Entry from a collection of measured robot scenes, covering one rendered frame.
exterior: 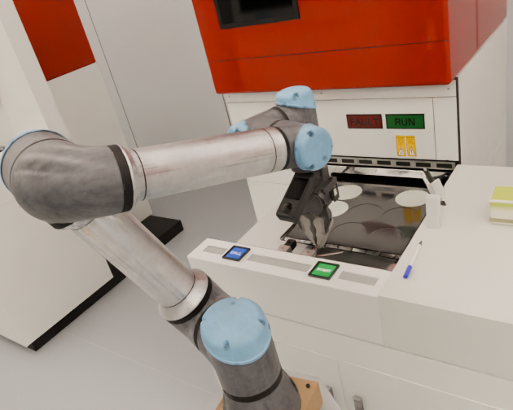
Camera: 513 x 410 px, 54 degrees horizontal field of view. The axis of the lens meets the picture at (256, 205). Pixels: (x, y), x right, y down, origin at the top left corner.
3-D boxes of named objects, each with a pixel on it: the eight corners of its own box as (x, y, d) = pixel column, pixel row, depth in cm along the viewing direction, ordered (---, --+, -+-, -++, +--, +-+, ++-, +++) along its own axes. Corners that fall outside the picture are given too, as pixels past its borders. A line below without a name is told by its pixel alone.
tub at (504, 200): (493, 208, 123) (493, 184, 120) (528, 211, 119) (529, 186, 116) (488, 224, 117) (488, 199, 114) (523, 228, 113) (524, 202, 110)
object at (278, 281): (219, 276, 149) (207, 237, 143) (398, 318, 118) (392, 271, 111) (199, 295, 143) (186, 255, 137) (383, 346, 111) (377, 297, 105)
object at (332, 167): (328, 187, 178) (324, 163, 174) (457, 198, 153) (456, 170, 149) (326, 189, 177) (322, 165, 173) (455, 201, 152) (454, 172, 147)
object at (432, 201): (431, 215, 126) (428, 168, 120) (448, 217, 124) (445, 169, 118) (424, 228, 122) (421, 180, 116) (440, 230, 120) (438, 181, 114)
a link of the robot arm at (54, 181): (15, 160, 57) (338, 111, 82) (2, 146, 66) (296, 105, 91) (34, 253, 61) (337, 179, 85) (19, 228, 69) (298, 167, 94)
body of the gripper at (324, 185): (341, 199, 112) (333, 150, 106) (323, 220, 106) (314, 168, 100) (311, 197, 116) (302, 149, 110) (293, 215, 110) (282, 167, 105)
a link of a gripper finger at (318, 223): (340, 237, 115) (335, 203, 111) (329, 252, 111) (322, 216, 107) (328, 236, 117) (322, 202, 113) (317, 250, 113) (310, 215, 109)
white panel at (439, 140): (252, 183, 202) (227, 88, 184) (462, 202, 155) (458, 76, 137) (247, 187, 200) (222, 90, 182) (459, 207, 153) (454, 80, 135)
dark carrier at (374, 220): (337, 182, 169) (336, 181, 169) (440, 191, 150) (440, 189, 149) (286, 237, 146) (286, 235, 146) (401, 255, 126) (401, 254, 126)
